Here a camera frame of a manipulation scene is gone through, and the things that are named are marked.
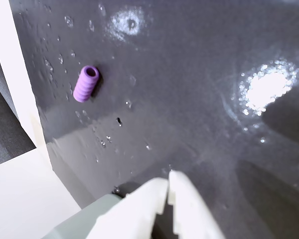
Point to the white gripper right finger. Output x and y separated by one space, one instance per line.
189 214

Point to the black glossy table mat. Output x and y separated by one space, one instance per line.
164 99

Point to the purple ribbed pen grip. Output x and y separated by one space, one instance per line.
85 85

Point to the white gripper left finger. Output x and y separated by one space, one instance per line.
134 214

